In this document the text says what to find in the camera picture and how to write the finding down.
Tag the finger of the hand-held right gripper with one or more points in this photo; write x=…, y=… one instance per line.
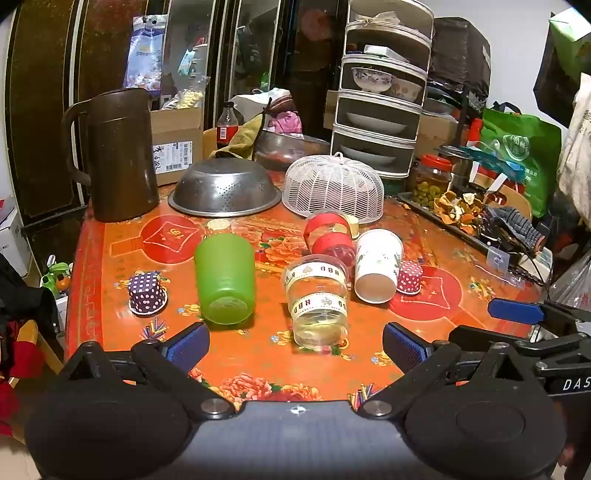
x=517, y=310
x=489, y=336

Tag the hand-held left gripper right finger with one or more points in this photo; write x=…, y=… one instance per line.
x=406, y=347

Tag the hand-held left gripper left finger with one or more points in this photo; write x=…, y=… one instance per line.
x=187, y=347

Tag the clear cup with ribbon bands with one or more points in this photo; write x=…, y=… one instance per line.
x=317, y=302

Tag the green plastic cup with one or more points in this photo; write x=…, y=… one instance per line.
x=225, y=277

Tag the white paper cup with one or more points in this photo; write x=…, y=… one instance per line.
x=377, y=267

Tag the clear cup with red bands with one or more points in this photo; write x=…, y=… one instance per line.
x=328, y=235

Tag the steel lidded cup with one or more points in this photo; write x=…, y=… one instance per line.
x=455, y=164

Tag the clear plastic bag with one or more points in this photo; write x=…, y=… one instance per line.
x=575, y=286

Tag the purple dotted cupcake liner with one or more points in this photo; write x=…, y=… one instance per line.
x=147, y=293

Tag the red dotted cupcake liner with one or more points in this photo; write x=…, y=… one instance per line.
x=410, y=278

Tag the black tray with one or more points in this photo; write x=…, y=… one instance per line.
x=480, y=240

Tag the dark knitted cloth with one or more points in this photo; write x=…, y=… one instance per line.
x=519, y=228

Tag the orange floral tablecloth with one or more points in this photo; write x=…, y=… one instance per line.
x=272, y=364

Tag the pile of orange peels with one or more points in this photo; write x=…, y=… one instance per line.
x=461, y=212

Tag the small clear glass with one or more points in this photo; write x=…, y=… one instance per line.
x=219, y=227

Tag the green toy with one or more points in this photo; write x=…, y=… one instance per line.
x=57, y=277

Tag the glass jar with red lid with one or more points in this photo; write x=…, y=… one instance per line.
x=431, y=182

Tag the green shopping bag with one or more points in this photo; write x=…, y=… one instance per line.
x=521, y=147

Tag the steel colander bowl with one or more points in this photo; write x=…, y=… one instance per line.
x=225, y=187

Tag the white hanging bag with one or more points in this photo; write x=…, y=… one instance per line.
x=577, y=152

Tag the black cloth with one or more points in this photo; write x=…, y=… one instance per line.
x=23, y=300

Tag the red cloth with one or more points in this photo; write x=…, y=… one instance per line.
x=16, y=369

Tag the white mesh food cover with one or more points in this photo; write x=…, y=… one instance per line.
x=333, y=187

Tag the white cardboard box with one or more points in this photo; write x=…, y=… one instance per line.
x=13, y=240

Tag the brown plastic pitcher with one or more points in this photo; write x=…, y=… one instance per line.
x=119, y=152

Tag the yellow-green cloth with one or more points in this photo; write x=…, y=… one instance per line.
x=240, y=138

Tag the cola bottle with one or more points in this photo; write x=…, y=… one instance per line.
x=228, y=127

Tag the steel basin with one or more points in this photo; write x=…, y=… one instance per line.
x=291, y=147

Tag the white plate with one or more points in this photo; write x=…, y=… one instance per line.
x=375, y=123

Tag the tiered mesh dish rack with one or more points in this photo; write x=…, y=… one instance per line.
x=383, y=106

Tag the pink cloth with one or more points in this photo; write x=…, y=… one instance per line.
x=287, y=122

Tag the white ceramic bowl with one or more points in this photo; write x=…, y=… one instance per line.
x=407, y=90

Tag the clear bag of yellow snacks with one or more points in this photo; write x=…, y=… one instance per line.
x=187, y=94

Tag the black bag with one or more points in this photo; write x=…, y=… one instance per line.
x=461, y=55

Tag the floral ceramic bowl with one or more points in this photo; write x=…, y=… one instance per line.
x=371, y=81

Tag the green box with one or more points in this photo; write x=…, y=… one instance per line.
x=572, y=41

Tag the dark wooden cabinet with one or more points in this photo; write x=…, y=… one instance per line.
x=41, y=92

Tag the blue snack bag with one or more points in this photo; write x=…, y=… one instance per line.
x=144, y=55

